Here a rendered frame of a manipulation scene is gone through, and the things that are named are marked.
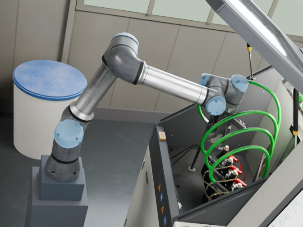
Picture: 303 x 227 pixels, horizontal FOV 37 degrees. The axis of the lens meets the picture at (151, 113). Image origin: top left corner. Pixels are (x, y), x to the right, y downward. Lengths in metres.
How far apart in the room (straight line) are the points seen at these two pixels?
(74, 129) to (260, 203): 0.79
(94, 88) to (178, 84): 0.37
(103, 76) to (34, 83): 1.33
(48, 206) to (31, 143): 1.35
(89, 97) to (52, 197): 0.46
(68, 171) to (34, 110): 1.22
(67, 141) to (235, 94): 0.71
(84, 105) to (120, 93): 1.88
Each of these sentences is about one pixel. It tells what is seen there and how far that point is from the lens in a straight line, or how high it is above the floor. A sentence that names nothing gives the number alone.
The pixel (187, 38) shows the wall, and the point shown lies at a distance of 3.68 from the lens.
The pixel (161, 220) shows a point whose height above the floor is 0.83.
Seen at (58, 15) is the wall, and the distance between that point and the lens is 3.43.
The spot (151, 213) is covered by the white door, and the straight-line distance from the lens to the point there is 2.24.
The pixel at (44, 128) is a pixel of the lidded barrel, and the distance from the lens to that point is 3.23.
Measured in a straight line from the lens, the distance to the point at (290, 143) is 2.12.
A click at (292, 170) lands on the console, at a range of 1.69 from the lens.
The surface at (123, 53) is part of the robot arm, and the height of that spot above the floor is 1.51.
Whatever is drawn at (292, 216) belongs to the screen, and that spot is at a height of 1.29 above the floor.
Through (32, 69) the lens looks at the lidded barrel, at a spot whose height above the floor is 0.59.
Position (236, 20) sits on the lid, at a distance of 1.35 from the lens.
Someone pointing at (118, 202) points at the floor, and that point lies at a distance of 3.23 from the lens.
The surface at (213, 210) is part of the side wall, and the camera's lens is 1.85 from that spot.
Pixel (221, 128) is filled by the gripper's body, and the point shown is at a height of 1.23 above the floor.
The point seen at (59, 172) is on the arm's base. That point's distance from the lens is 1.98.
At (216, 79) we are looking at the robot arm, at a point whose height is 1.45.
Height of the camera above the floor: 2.29
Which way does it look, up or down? 33 degrees down
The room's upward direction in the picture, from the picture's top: 17 degrees clockwise
